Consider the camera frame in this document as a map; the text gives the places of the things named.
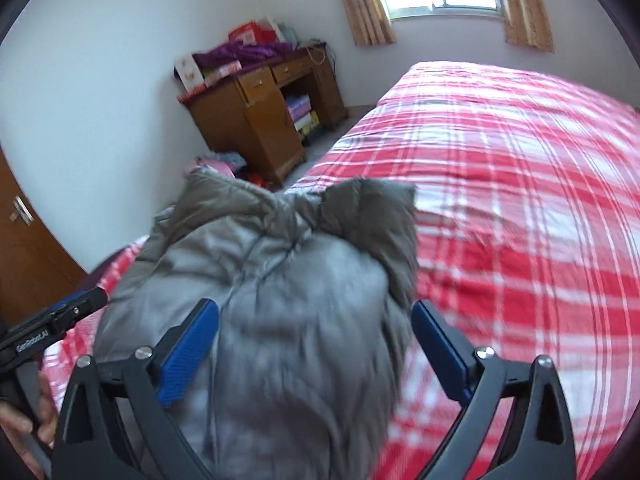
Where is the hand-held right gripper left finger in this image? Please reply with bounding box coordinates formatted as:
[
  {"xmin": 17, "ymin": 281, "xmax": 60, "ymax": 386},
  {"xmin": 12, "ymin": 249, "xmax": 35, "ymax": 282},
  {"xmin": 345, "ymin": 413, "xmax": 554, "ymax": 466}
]
[{"xmin": 52, "ymin": 297, "xmax": 221, "ymax": 480}]

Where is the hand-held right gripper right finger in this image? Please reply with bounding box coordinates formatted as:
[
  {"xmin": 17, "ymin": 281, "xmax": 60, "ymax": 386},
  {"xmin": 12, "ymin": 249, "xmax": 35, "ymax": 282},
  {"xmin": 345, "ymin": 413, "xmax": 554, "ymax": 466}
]
[{"xmin": 411, "ymin": 300, "xmax": 579, "ymax": 480}]

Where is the grey puffer jacket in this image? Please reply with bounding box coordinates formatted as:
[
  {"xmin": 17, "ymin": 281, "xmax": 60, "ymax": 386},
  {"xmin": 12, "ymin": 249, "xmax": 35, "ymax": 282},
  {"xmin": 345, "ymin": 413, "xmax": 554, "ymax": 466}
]
[{"xmin": 92, "ymin": 166, "xmax": 421, "ymax": 480}]

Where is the pile of clothes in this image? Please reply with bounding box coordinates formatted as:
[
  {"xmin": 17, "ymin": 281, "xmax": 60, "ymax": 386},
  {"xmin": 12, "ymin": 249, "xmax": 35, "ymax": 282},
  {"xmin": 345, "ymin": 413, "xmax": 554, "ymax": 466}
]
[{"xmin": 182, "ymin": 152, "xmax": 271, "ymax": 192}]

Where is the person's left hand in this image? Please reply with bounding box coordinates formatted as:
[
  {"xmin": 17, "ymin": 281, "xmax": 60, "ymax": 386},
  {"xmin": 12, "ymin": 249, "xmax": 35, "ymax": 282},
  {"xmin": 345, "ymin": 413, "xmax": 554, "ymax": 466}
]
[{"xmin": 0, "ymin": 370, "xmax": 57, "ymax": 462}]

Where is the wooden door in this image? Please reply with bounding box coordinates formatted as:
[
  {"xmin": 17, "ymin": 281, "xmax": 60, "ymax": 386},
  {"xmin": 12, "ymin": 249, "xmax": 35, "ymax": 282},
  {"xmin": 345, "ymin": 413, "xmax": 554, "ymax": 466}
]
[{"xmin": 0, "ymin": 147, "xmax": 89, "ymax": 312}]

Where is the bed with red plaid sheet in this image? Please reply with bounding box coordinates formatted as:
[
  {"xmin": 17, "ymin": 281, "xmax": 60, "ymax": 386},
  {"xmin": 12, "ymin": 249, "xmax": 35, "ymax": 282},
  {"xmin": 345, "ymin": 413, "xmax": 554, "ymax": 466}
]
[{"xmin": 42, "ymin": 60, "xmax": 640, "ymax": 480}]

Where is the wooden desk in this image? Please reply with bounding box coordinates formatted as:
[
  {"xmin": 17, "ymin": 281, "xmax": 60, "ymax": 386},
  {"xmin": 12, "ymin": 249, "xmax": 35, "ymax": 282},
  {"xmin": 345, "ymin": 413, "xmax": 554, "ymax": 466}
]
[{"xmin": 175, "ymin": 45, "xmax": 349, "ymax": 192}]

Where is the yellow and black box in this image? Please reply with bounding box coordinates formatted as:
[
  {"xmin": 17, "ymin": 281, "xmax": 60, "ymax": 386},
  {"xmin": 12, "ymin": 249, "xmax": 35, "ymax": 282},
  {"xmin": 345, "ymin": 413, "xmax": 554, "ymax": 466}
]
[{"xmin": 294, "ymin": 110, "xmax": 321, "ymax": 135}]

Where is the purple box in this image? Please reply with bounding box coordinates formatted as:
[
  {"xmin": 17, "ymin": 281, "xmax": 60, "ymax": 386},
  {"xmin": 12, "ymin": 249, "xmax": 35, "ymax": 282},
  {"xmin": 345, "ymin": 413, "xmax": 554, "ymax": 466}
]
[{"xmin": 285, "ymin": 95, "xmax": 312, "ymax": 119}]

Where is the white printed box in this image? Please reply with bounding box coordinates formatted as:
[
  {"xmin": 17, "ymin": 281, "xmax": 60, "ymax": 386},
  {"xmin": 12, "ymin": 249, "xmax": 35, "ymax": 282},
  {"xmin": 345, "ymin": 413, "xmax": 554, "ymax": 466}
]
[{"xmin": 174, "ymin": 55, "xmax": 206, "ymax": 94}]

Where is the flat red box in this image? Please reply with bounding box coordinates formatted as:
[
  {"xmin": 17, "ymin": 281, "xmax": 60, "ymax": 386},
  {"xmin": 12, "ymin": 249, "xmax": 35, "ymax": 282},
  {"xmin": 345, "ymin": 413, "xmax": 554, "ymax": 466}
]
[{"xmin": 177, "ymin": 60, "xmax": 244, "ymax": 102}]

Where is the purple blanket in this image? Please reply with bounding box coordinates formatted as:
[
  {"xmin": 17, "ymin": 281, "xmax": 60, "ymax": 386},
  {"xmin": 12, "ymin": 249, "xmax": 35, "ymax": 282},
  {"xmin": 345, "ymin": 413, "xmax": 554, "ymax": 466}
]
[{"xmin": 192, "ymin": 41, "xmax": 294, "ymax": 69}]

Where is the red box on desk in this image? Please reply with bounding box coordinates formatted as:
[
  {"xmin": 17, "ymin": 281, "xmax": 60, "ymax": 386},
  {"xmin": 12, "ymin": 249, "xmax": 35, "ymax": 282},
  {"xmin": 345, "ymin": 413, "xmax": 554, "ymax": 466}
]
[{"xmin": 229, "ymin": 20, "xmax": 277, "ymax": 47}]

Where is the beige curtain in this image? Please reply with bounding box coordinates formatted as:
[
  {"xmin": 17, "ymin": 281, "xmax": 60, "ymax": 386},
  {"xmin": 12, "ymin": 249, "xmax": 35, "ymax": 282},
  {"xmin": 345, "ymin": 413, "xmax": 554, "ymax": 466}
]
[
  {"xmin": 495, "ymin": 0, "xmax": 555, "ymax": 54},
  {"xmin": 331, "ymin": 0, "xmax": 397, "ymax": 47}
]

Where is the metal door handle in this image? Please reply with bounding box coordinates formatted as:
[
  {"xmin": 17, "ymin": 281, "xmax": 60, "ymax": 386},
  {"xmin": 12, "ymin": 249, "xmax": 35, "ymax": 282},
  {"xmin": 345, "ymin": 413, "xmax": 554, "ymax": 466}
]
[{"xmin": 10, "ymin": 196, "xmax": 34, "ymax": 224}]

